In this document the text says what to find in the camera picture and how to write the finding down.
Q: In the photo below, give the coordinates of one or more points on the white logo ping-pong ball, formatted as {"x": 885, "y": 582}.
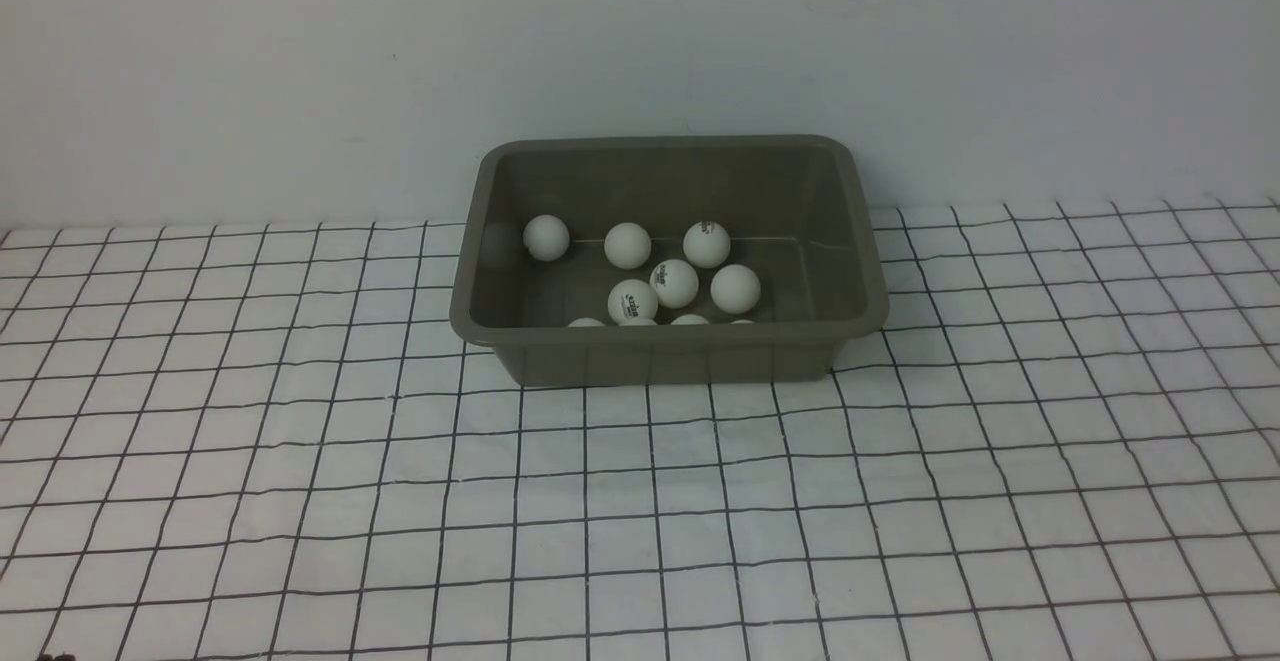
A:
{"x": 675, "y": 282}

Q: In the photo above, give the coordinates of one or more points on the olive plastic storage bin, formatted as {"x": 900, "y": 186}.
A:
{"x": 796, "y": 214}

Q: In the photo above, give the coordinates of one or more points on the white black-grid tablecloth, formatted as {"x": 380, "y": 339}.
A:
{"x": 264, "y": 442}

